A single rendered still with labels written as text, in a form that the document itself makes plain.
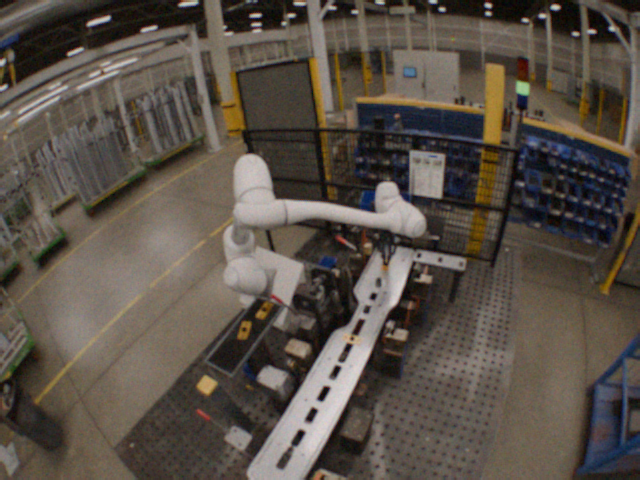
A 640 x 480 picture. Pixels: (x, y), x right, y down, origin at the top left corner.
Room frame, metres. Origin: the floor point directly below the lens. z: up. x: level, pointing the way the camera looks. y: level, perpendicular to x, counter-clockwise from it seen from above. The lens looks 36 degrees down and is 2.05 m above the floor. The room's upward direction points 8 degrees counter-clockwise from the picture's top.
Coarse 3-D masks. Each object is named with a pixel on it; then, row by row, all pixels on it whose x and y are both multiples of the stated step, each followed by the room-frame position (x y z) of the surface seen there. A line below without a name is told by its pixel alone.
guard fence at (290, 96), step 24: (240, 72) 3.73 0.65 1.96; (264, 72) 3.51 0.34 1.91; (288, 72) 3.31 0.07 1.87; (312, 72) 3.09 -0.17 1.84; (240, 96) 3.78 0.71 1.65; (264, 96) 3.54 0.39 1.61; (288, 96) 3.33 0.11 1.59; (312, 96) 3.14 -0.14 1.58; (240, 120) 3.80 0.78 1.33; (264, 120) 3.59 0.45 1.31; (288, 120) 3.37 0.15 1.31; (312, 120) 3.18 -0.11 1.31; (264, 144) 3.64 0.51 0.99; (288, 144) 3.42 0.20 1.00; (288, 168) 3.45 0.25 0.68; (312, 168) 3.25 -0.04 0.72; (288, 192) 3.51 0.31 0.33; (312, 192) 3.30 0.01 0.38
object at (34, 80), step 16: (160, 32) 6.75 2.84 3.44; (176, 32) 7.11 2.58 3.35; (96, 48) 5.41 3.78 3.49; (112, 48) 5.72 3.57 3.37; (160, 48) 8.39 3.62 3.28; (64, 64) 4.80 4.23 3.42; (80, 64) 5.12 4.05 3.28; (112, 64) 7.42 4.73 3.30; (128, 64) 9.77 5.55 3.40; (32, 80) 4.20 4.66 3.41; (0, 96) 3.59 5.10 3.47; (16, 96) 3.88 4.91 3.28; (64, 96) 8.83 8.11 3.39
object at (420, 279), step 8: (416, 280) 0.95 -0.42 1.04; (424, 280) 0.94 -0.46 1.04; (416, 288) 0.95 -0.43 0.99; (424, 288) 0.93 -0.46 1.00; (416, 296) 0.95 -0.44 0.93; (424, 296) 0.92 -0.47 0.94; (416, 304) 0.95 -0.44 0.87; (424, 304) 0.94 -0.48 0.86; (416, 312) 0.94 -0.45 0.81; (424, 312) 0.95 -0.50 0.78; (416, 320) 0.93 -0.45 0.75; (424, 320) 0.92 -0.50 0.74
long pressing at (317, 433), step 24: (408, 264) 1.11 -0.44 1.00; (360, 288) 1.00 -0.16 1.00; (384, 288) 0.98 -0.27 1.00; (360, 312) 0.85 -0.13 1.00; (384, 312) 0.83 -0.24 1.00; (336, 336) 0.74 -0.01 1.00; (360, 336) 0.72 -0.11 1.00; (336, 360) 0.62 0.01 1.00; (360, 360) 0.60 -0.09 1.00; (312, 384) 0.53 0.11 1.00; (336, 384) 0.51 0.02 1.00; (288, 408) 0.43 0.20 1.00; (336, 408) 0.41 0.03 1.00; (288, 432) 0.33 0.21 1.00; (312, 432) 0.32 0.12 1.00; (264, 456) 0.24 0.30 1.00; (312, 456) 0.23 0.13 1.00
